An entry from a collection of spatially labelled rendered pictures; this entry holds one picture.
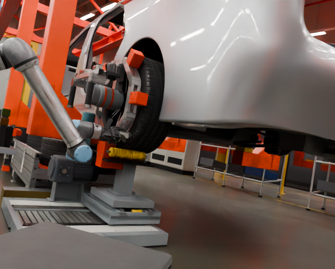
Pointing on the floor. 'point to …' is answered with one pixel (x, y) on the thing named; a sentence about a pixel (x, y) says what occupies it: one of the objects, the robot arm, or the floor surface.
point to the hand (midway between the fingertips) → (129, 134)
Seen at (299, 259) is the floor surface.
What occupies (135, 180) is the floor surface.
